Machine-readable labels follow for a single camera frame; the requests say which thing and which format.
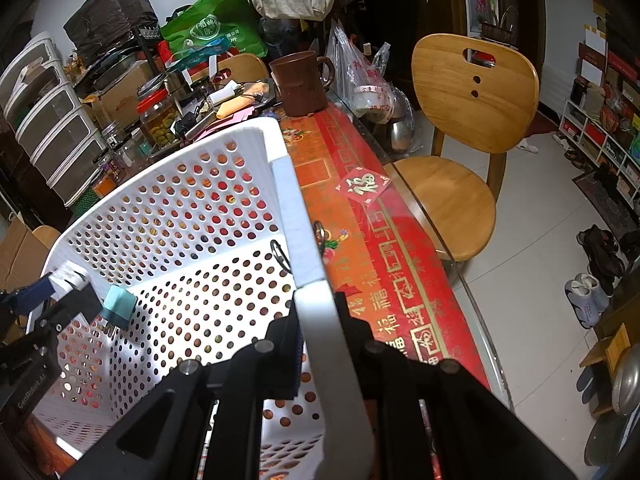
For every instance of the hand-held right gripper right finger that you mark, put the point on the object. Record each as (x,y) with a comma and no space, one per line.
(352,332)

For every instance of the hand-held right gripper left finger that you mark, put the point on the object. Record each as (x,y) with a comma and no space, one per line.
(298,366)

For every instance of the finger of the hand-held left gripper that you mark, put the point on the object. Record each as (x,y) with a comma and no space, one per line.
(31,296)
(75,304)

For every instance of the teal plug adapter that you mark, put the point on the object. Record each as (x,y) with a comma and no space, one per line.
(120,305)

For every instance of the white perforated plastic basket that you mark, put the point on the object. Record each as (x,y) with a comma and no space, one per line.
(200,240)

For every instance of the flat cardboard box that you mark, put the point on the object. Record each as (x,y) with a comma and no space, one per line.
(17,252)

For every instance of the red patterned tablecloth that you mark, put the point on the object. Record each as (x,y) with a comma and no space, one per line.
(400,270)

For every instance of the green plastic crate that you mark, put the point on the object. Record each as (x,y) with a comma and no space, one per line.
(85,200)

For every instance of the red paper sticker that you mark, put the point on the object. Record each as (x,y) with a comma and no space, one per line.
(362,186)

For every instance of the clear plastic drawer unit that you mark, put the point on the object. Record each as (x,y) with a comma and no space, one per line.
(52,125)

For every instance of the small glass jar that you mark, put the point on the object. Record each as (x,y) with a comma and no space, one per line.
(140,144)

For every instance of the glass jar with red lid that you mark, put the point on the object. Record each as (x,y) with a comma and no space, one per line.
(157,122)

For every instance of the brown cardboard box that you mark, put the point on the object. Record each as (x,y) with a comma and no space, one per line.
(122,97)

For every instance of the grey and white shoes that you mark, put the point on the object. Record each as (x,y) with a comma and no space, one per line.
(586,300)

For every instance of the brown ceramic mug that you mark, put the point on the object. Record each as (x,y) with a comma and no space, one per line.
(300,85)

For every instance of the orange packet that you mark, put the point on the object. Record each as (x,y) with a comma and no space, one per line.
(235,107)

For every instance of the white slipper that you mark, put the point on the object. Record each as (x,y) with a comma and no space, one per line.
(528,147)

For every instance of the clear printed plastic bag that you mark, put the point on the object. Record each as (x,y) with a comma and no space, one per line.
(357,75)

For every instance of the wooden stool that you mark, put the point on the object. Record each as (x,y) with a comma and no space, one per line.
(612,350)

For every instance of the black sandals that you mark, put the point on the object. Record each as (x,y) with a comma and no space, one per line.
(600,250)

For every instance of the wooden chair with holes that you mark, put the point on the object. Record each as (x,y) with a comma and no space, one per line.
(470,95)

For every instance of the dark metal pan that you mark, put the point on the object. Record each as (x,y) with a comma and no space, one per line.
(605,440)

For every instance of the metal pot lid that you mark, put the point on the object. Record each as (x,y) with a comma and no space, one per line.
(627,380)

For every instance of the dark door mat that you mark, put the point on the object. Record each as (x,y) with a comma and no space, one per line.
(602,205)

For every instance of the black plastic bag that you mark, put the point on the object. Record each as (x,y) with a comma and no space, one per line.
(107,17)

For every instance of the white storage shelf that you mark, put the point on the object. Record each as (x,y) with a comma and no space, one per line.
(600,145)

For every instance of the green shopping bag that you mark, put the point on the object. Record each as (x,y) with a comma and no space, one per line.
(215,25)

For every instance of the potted plant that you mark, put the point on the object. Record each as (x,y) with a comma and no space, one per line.
(500,25)

